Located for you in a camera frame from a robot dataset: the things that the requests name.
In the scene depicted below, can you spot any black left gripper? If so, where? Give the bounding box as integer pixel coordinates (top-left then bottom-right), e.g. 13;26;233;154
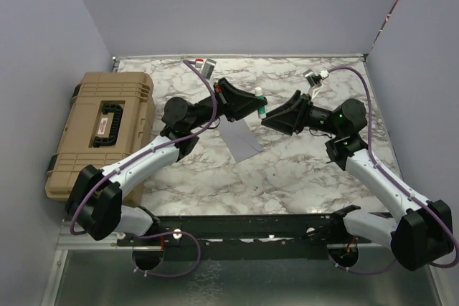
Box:
187;77;268;132

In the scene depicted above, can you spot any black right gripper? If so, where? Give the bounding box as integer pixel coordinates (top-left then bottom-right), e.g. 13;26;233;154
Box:
262;90;342;135

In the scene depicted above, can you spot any green white glue stick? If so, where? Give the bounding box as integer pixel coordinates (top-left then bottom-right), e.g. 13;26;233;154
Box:
255;87;267;120

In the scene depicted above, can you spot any grey paper envelope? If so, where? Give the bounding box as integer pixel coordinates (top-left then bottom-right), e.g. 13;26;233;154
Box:
218;116;262;163

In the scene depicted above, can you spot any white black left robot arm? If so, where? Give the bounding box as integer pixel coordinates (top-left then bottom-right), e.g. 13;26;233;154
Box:
65;78;268;245

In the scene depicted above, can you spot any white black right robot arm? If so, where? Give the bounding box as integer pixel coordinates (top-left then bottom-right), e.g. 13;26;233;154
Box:
262;91;454;271

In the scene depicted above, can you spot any tan plastic tool case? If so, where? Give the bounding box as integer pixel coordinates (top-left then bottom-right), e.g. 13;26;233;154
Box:
45;72;156;201

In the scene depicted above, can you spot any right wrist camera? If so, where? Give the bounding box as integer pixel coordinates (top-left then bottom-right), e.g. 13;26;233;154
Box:
303;70;329;100

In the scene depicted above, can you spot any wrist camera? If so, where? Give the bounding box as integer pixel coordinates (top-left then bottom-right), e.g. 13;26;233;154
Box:
194;58;217;80
303;70;329;100

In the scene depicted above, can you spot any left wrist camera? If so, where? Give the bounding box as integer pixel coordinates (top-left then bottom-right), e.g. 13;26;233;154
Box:
194;58;217;80

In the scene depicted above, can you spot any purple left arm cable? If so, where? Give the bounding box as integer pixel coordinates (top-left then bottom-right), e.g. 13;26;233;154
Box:
68;58;218;237

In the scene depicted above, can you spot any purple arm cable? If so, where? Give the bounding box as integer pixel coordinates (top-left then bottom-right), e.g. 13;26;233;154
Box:
68;58;218;237
326;65;459;267

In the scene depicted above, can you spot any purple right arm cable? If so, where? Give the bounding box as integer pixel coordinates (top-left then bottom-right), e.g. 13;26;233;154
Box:
326;65;459;267

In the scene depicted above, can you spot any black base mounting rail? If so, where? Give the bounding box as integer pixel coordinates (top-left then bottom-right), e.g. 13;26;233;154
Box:
117;214;352;262

